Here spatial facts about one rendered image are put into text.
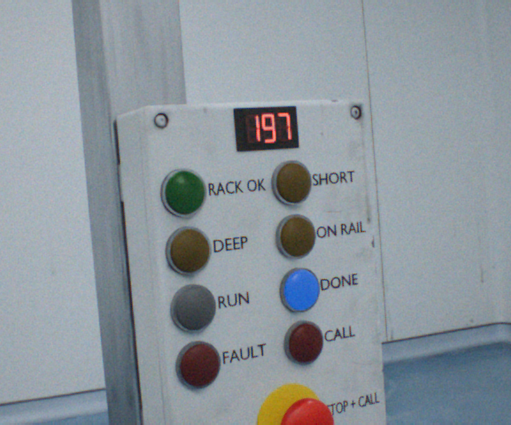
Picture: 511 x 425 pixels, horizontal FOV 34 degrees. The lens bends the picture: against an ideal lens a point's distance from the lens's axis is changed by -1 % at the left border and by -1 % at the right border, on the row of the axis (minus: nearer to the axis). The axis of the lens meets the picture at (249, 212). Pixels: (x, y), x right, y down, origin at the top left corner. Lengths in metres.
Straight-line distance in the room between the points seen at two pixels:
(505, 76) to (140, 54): 4.20
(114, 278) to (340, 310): 0.16
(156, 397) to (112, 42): 0.24
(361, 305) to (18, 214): 3.35
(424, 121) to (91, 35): 4.05
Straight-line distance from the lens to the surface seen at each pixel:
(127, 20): 0.58
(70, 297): 3.94
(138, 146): 0.52
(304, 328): 0.56
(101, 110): 0.58
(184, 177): 0.51
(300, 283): 0.55
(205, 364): 0.52
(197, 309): 0.52
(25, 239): 3.89
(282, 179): 0.54
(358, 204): 0.59
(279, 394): 0.56
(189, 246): 0.51
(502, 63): 4.74
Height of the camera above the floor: 1.08
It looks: 3 degrees down
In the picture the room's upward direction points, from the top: 5 degrees counter-clockwise
